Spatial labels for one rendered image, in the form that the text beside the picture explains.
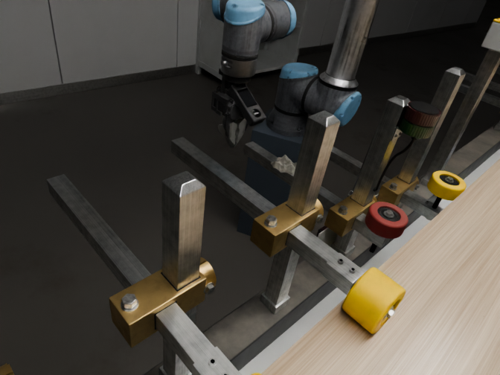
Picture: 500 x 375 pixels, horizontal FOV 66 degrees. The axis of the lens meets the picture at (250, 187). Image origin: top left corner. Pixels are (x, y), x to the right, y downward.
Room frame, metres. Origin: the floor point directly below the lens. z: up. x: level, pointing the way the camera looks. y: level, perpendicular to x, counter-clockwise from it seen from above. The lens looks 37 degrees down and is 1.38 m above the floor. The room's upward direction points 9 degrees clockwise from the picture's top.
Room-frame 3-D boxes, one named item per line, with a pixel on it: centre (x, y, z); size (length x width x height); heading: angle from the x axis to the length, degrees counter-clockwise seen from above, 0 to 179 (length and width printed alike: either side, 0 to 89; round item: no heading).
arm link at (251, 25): (0.95, 0.08, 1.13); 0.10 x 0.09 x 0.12; 146
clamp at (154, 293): (0.32, 0.09, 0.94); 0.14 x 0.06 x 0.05; 139
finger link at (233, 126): (0.94, 0.09, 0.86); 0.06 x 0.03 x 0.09; 49
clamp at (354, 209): (0.69, -0.24, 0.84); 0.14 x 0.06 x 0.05; 139
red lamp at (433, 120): (0.68, -0.29, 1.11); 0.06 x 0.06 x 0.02
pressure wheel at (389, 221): (0.63, -0.29, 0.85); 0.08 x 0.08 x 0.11
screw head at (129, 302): (0.28, 0.12, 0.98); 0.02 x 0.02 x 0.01
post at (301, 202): (0.52, -0.09, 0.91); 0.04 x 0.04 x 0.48; 49
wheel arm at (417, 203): (0.93, -0.32, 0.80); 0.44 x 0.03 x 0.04; 49
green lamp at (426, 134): (0.68, -0.29, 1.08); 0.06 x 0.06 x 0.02
